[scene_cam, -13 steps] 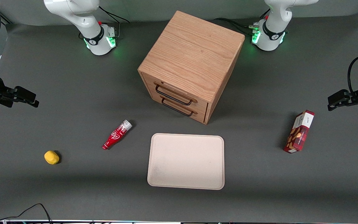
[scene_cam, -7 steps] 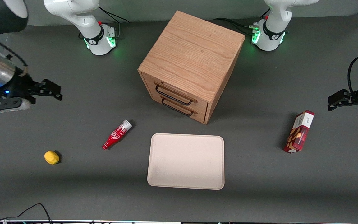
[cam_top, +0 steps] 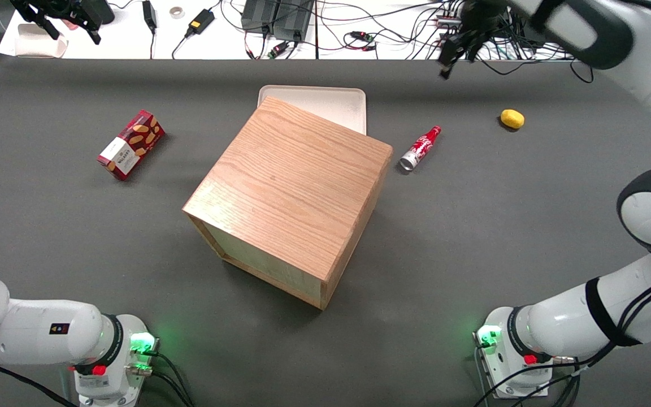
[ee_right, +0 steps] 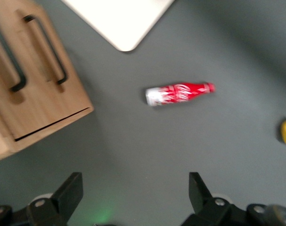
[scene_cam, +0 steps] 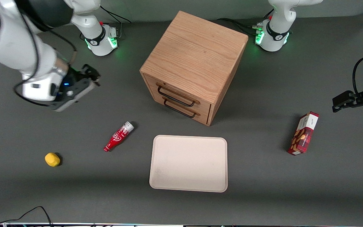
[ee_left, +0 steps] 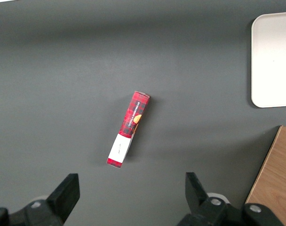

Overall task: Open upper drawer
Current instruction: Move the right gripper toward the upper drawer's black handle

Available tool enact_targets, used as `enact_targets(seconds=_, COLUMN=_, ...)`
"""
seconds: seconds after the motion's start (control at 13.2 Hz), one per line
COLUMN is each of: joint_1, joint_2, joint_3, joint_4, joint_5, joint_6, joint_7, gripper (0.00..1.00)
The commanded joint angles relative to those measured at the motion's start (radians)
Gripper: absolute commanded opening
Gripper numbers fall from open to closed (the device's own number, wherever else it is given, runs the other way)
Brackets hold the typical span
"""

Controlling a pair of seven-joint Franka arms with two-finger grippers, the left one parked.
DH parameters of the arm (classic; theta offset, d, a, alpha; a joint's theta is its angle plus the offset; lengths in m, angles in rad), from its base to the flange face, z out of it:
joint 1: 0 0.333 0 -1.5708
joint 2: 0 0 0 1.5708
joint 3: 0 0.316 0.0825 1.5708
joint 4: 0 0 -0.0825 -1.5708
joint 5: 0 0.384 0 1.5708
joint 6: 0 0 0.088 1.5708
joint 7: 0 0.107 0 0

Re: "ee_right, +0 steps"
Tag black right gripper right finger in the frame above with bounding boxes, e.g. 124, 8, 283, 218
182, 172, 269, 226

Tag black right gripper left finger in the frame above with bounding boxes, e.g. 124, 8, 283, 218
26, 171, 84, 226

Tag wooden drawer front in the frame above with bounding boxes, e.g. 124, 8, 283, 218
0, 0, 64, 143
16, 0, 95, 132

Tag black metal drawer handle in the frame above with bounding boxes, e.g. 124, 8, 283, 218
0, 18, 27, 93
24, 14, 69, 85

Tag wooden drawer cabinet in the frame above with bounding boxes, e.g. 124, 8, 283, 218
0, 0, 95, 163

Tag red cola bottle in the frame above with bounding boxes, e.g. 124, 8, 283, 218
145, 81, 216, 107

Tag beige plastic tray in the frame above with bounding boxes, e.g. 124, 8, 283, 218
62, 0, 176, 52

